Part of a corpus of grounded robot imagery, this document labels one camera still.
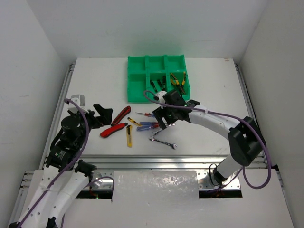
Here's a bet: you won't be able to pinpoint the long silver wrench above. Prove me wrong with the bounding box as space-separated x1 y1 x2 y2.
149 136 178 150

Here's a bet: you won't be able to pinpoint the aluminium rail frame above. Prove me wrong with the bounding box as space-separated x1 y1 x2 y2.
7 60 285 228

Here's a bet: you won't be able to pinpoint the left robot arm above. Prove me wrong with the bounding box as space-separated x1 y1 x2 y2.
9 99 113 228

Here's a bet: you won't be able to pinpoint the blue screwdriver thin shaft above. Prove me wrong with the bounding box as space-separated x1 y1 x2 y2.
135 112 154 117

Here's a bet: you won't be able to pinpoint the blue screwdriver lower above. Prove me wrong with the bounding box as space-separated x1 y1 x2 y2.
136 125 159 132

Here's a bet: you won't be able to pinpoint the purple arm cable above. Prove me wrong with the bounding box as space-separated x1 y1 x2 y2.
143 90 272 190
14 98 90 228

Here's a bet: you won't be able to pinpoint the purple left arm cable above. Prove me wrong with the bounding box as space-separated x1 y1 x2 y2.
14 98 90 228

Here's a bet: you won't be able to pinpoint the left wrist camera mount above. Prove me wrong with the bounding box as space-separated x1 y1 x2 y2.
68 95 85 113

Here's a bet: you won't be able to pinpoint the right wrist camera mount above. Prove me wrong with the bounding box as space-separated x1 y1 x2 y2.
154 91 167 104

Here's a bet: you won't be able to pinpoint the yellow needle nose pliers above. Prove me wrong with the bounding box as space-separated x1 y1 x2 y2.
180 72 187 95

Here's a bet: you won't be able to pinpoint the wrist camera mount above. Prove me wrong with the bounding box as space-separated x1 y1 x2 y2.
154 91 167 104
68 95 85 113

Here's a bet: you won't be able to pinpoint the black red utility knife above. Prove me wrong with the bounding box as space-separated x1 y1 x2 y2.
111 106 131 126

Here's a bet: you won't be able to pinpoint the blue screwdriver middle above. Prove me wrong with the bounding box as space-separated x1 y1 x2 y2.
140 121 159 126

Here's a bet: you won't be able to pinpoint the small yellow box cutter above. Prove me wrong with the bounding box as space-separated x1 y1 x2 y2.
127 117 141 127

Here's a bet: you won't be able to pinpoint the large yellow box cutter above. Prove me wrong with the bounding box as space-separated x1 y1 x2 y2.
126 125 133 148

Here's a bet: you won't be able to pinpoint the yellow handled pliers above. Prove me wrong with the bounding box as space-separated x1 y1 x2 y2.
170 73 181 89

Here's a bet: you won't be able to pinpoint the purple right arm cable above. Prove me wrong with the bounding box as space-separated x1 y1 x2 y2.
143 90 272 190

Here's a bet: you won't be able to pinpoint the green six-compartment bin tray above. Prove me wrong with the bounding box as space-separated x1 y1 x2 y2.
127 55 190 103

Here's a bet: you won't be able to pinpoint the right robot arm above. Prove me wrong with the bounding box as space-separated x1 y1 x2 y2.
151 90 266 186

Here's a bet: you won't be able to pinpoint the black green precision screwdriver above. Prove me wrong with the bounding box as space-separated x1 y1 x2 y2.
157 79 163 90

